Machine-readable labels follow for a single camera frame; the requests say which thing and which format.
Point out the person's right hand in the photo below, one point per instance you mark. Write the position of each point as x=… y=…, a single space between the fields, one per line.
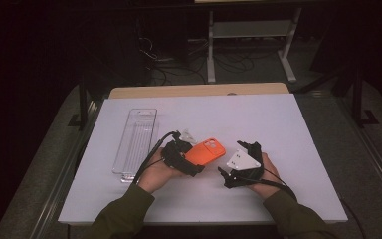
x=271 y=182

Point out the clear plastic tray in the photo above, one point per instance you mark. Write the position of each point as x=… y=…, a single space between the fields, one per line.
x=136 y=142

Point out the orange phone case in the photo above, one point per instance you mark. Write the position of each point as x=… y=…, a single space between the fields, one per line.
x=205 y=152

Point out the black metal stand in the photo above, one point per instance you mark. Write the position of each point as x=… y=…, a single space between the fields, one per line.
x=356 y=99
x=83 y=106

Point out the aluminium rail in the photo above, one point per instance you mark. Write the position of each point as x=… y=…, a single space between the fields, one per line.
x=378 y=159
x=63 y=181

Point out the white metal stand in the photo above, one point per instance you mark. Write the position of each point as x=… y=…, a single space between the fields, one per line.
x=211 y=49

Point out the person's left hand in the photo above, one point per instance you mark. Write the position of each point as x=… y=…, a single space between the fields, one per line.
x=157 y=174

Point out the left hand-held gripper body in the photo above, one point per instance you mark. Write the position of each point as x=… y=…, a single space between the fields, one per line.
x=171 y=154

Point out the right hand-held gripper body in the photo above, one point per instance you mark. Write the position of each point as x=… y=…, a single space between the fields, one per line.
x=245 y=162

